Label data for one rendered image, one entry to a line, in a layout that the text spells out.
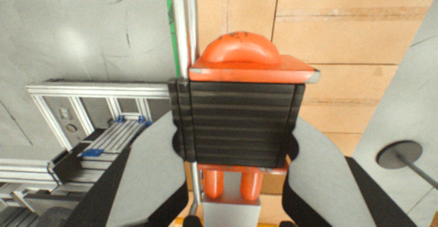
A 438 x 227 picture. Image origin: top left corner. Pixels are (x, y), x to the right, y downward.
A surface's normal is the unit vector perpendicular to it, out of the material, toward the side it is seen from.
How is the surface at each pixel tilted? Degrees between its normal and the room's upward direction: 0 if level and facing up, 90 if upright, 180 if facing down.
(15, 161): 0
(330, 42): 0
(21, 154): 90
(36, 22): 0
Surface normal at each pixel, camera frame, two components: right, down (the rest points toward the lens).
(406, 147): -0.06, 0.47
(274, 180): -0.03, -0.89
